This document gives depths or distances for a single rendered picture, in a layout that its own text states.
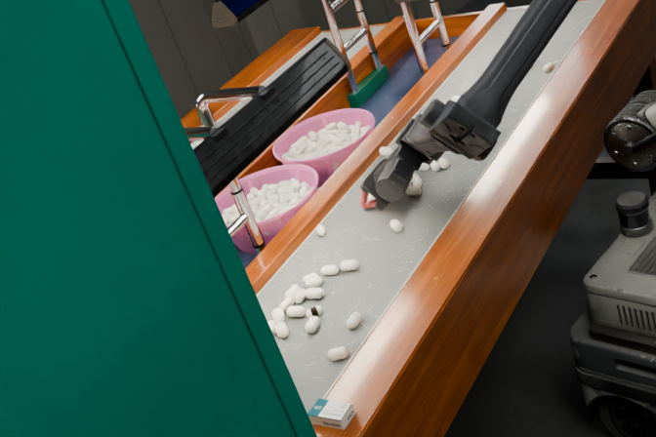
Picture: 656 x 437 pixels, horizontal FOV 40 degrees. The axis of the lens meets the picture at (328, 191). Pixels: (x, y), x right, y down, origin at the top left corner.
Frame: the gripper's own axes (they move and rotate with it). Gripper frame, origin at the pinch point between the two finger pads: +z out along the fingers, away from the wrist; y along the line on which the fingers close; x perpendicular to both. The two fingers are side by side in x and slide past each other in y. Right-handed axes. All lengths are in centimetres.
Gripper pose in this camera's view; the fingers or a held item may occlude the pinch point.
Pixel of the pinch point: (364, 204)
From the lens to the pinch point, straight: 191.0
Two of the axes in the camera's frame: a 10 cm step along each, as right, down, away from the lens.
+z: -4.4, 5.2, 7.3
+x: 7.5, 6.6, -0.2
